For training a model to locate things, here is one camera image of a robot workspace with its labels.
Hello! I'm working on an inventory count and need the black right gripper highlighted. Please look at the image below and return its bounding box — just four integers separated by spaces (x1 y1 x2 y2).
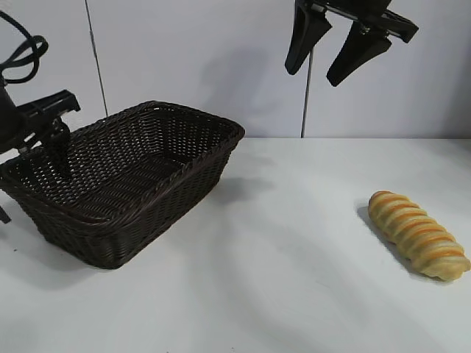
284 0 420 88

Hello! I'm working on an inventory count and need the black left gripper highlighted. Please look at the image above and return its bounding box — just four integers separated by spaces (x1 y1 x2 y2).
0 79 82 225

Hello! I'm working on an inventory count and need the dark brown wicker basket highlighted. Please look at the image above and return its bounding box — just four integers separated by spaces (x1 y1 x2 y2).
0 100 247 271

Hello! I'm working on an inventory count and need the long twisted bread loaf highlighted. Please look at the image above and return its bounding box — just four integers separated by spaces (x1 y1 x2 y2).
367 190 471 282

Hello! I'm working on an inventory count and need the thin metal rod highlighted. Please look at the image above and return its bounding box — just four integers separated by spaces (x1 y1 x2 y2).
300 50 314 138
84 0 110 116

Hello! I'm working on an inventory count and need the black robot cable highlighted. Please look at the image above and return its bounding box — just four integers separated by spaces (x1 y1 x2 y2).
0 10 49 84

